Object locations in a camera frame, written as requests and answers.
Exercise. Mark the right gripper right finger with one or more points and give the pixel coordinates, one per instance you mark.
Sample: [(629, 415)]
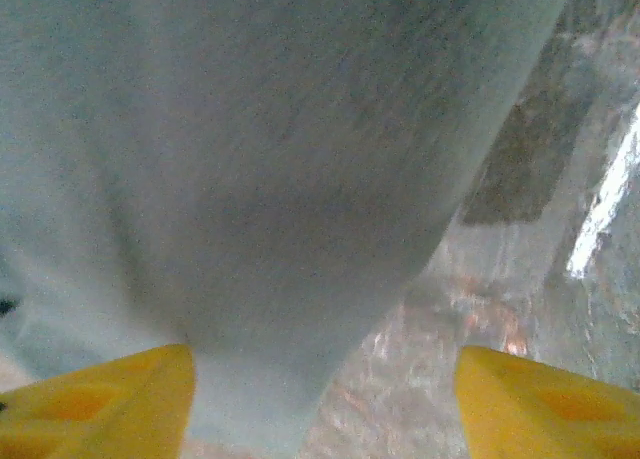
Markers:
[(525, 409)]

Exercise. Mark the grey t-shirt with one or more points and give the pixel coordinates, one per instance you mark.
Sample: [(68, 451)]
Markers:
[(275, 154)]

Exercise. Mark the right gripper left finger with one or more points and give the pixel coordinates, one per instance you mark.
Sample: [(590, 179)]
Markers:
[(125, 409)]

